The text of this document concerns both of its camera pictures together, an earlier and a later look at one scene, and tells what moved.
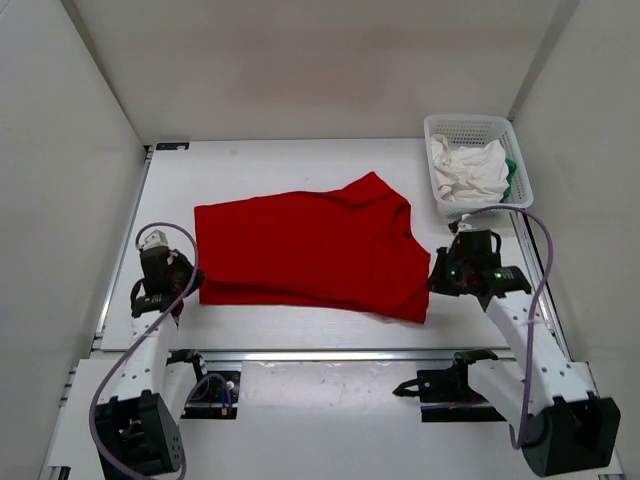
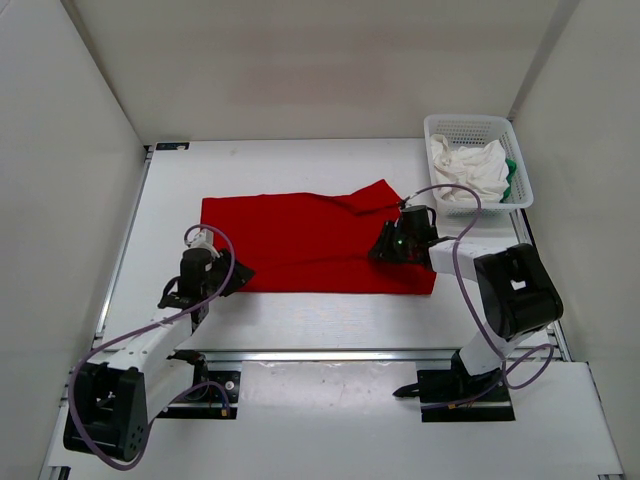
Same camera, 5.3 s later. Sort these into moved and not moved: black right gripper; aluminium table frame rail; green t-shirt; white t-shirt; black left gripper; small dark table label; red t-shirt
Moved: red t-shirt; black left gripper; black right gripper
Not moved: aluminium table frame rail; green t-shirt; small dark table label; white t-shirt
